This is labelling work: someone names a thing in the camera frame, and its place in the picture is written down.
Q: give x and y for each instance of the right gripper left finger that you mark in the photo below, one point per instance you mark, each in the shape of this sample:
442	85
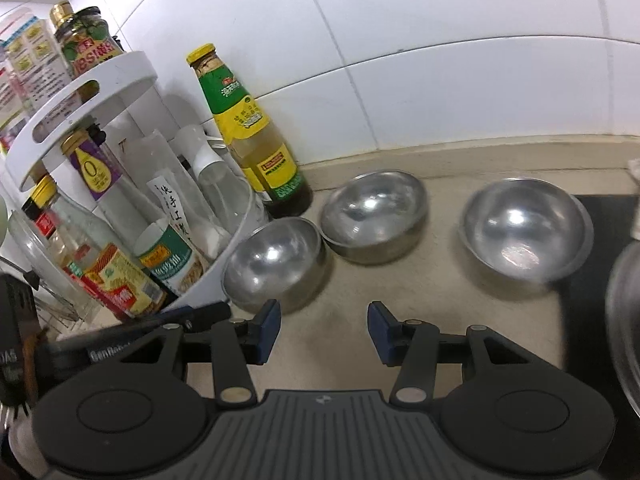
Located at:
235	346

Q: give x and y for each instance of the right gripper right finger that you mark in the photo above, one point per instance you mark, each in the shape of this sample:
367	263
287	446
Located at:
412	346

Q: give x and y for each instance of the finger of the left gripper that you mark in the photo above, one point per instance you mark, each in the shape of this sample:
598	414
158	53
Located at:
106	342

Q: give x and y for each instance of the steel bowl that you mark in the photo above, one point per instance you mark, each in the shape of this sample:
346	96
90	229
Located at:
286	260
375	218
527	230

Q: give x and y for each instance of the large glass lid behind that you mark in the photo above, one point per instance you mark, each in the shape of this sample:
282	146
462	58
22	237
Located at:
35	248

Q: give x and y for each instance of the yellow label vinegar bottle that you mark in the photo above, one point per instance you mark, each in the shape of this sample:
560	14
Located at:
111	268

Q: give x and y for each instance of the clear spray bottle white top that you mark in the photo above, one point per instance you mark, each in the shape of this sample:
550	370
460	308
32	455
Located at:
220	185

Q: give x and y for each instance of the white rotating condiment rack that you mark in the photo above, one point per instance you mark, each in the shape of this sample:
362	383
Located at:
121	80

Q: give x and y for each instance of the purple label fish sauce bottle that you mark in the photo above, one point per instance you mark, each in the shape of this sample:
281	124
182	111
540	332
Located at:
144	228

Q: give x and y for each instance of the clear plastic bag in rack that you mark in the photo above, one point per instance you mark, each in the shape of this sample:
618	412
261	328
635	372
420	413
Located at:
175	194

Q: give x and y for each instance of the red label soy sauce bottle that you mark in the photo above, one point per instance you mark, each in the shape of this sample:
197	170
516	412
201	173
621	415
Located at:
62	247

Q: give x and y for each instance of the green yellow oyster sauce bottle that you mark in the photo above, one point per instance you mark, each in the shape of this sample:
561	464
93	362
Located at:
255	144

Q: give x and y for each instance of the steel pot on stove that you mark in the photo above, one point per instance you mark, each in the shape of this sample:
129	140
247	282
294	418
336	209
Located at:
622	321

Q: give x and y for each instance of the black gas stove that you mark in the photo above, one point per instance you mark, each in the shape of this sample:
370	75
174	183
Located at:
587	355

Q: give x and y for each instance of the white carton on rack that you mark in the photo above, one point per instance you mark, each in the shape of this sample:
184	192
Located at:
32	71

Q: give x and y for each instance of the white cloth by stove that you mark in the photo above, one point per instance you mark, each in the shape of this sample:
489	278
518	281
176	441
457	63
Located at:
633	167

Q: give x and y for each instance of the dark jar gold cap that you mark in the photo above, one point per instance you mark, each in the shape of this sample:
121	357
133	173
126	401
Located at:
84	37

